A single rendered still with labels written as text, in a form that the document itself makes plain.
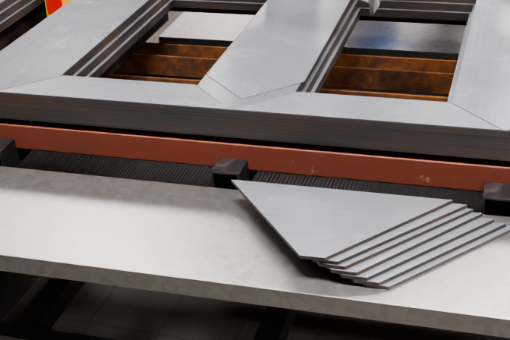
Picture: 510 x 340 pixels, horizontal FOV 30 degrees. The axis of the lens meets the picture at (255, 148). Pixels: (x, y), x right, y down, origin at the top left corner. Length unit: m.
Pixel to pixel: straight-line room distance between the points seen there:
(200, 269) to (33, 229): 0.30
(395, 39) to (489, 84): 0.75
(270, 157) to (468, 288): 0.44
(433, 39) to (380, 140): 0.88
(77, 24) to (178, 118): 0.50
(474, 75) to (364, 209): 0.39
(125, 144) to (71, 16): 0.50
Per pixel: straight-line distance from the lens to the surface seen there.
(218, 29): 2.50
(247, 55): 1.81
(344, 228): 1.40
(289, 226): 1.40
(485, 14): 2.02
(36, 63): 1.87
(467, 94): 1.64
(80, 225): 1.54
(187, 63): 2.22
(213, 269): 1.39
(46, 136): 1.76
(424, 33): 2.44
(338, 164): 1.58
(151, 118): 1.65
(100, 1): 2.19
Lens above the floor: 1.53
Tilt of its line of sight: 27 degrees down
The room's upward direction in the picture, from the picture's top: 3 degrees counter-clockwise
